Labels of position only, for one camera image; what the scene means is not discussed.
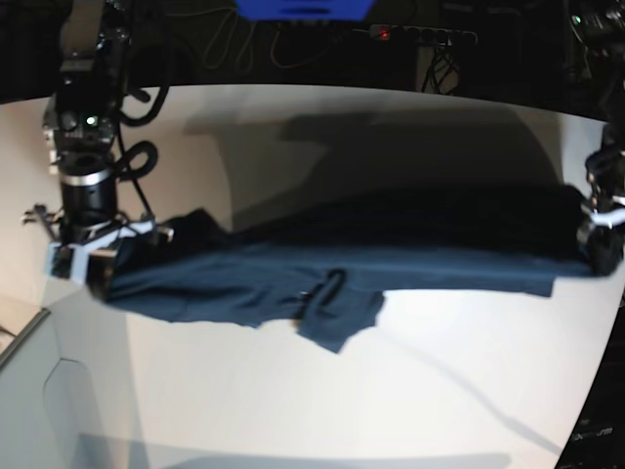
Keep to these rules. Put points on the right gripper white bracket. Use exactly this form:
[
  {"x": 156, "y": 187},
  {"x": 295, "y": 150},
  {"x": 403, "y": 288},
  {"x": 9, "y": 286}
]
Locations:
[{"x": 85, "y": 255}]

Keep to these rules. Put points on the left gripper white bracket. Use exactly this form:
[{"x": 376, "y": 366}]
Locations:
[{"x": 601, "y": 233}]

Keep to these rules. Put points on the dark blue t-shirt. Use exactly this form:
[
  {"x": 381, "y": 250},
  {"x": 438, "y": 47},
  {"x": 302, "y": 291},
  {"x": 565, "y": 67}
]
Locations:
[{"x": 329, "y": 267}]

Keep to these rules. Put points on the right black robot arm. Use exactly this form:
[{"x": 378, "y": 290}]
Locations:
[{"x": 102, "y": 200}]

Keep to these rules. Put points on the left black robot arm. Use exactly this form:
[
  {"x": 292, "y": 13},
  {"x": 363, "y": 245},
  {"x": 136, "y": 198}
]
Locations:
[{"x": 599, "y": 29}]

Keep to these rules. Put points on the black power strip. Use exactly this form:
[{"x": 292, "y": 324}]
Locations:
[{"x": 423, "y": 35}]

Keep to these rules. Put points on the blue plastic box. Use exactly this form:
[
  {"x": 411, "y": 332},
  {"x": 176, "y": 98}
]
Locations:
[{"x": 304, "y": 10}]

